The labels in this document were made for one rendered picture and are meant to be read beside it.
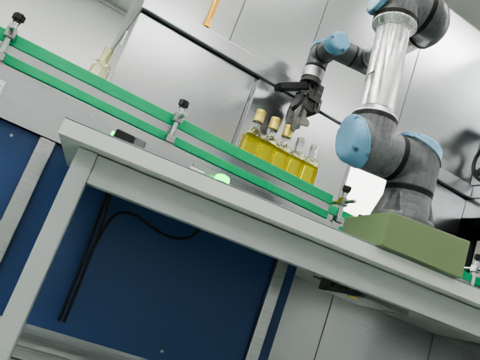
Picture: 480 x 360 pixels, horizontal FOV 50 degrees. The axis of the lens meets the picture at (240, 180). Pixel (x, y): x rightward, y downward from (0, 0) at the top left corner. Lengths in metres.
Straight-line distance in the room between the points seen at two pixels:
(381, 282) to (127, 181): 0.60
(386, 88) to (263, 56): 0.75
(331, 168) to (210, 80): 0.57
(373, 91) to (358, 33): 0.97
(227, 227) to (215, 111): 0.81
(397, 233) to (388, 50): 0.47
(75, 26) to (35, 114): 3.61
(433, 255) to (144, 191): 0.64
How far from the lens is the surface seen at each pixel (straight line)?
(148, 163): 1.01
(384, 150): 1.23
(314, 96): 1.81
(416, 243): 1.18
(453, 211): 2.46
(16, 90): 1.36
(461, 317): 1.33
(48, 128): 1.35
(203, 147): 1.46
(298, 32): 2.07
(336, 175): 2.00
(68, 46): 4.87
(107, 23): 5.01
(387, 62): 1.34
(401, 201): 1.25
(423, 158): 1.29
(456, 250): 1.24
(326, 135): 2.00
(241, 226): 1.08
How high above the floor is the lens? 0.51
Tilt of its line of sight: 14 degrees up
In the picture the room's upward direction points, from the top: 20 degrees clockwise
